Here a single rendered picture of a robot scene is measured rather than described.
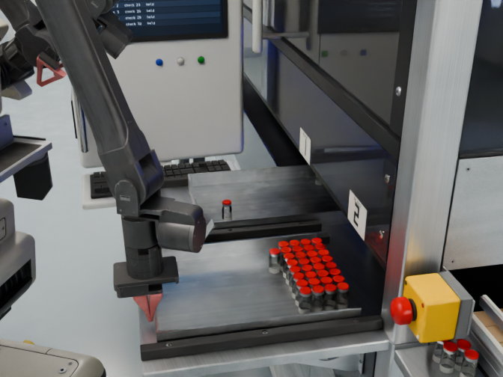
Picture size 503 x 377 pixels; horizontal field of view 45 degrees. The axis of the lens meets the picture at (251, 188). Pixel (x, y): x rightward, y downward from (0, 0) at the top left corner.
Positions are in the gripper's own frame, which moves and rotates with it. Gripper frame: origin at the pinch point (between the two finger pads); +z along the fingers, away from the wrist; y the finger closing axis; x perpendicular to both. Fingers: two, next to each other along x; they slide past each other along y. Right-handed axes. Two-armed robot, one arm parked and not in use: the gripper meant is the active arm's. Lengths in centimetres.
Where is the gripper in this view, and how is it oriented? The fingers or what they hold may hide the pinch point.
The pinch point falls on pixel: (150, 315)
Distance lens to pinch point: 106.2
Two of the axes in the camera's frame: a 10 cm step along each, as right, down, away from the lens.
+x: -2.0, -4.2, 8.8
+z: 0.1, 9.0, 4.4
